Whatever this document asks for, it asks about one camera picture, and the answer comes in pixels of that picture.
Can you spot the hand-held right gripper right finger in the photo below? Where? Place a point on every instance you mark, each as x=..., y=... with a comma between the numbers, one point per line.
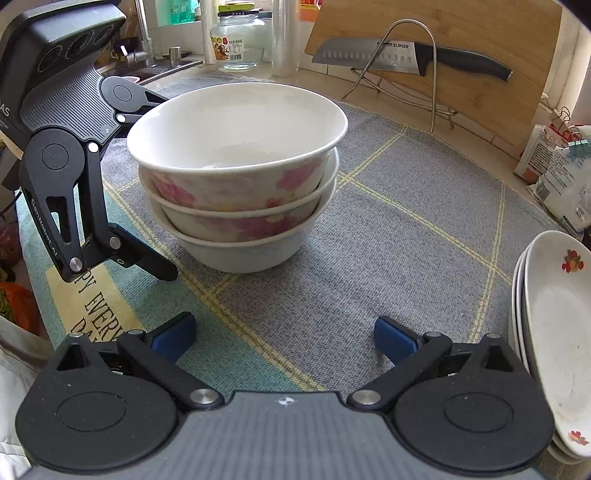
x=392, y=341

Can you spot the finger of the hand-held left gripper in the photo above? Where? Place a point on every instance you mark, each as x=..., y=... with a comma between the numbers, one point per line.
x=152, y=98
x=138, y=256

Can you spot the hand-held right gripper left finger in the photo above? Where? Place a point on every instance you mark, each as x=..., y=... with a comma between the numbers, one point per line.
x=175, y=337

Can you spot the white pink-floral bowl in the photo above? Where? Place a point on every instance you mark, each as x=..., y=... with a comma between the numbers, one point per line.
x=231, y=228
x=231, y=120
x=240, y=256

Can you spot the metal sink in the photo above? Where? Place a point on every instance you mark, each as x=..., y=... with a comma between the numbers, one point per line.
x=152, y=74

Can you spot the metal faucet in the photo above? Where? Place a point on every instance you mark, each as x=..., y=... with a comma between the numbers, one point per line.
x=138, y=57

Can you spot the small metal sink fitting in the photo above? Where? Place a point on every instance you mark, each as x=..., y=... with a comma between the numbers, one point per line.
x=174, y=55

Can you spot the clear glass jar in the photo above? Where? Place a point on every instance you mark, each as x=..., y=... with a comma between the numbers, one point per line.
x=238, y=46

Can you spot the grey checked table mat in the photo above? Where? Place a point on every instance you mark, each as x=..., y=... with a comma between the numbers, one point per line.
x=369, y=230

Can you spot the orange produce bag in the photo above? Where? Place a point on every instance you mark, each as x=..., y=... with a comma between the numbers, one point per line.
x=16, y=300

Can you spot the stack of clear plastic cups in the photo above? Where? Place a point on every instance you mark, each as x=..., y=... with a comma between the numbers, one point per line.
x=285, y=41

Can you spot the orange bottle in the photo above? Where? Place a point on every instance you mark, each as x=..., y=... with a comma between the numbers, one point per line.
x=309, y=11

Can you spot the white printed plastic bag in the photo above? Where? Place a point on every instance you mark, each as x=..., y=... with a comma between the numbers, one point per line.
x=568, y=194

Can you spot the orange and white packet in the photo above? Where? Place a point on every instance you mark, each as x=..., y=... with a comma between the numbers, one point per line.
x=535, y=157

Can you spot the green binder clip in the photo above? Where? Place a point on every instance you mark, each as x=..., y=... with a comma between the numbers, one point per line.
x=579, y=147

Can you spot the bamboo cutting board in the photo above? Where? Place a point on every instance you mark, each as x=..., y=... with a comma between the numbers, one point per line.
x=485, y=27

